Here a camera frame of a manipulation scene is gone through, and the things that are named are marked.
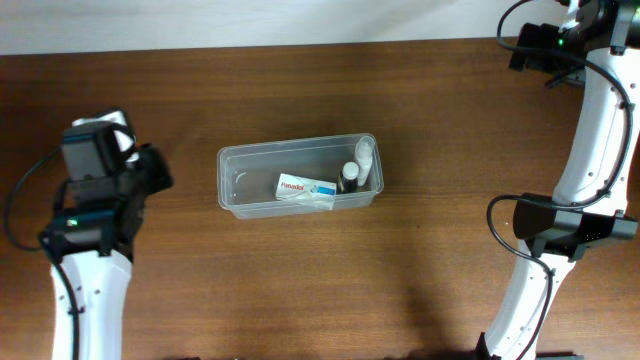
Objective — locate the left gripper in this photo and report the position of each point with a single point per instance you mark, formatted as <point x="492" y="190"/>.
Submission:
<point x="154" y="167"/>

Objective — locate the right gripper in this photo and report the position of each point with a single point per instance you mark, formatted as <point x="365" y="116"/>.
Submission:
<point x="523" y="48"/>

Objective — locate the white Panadol box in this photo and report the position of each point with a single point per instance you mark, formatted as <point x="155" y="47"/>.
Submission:
<point x="305" y="191"/>

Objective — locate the dark bottle white cap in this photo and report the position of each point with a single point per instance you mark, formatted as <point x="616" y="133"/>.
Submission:
<point x="348" y="178"/>

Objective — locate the white spray bottle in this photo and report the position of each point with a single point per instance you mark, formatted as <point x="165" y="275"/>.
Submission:
<point x="363" y="156"/>

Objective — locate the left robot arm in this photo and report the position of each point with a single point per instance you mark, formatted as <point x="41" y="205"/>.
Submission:
<point x="89" y="242"/>

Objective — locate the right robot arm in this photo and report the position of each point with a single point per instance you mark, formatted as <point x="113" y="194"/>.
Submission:
<point x="597" y="48"/>

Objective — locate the clear plastic container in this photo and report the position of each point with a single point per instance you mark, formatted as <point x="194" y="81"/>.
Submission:
<point x="247" y="174"/>

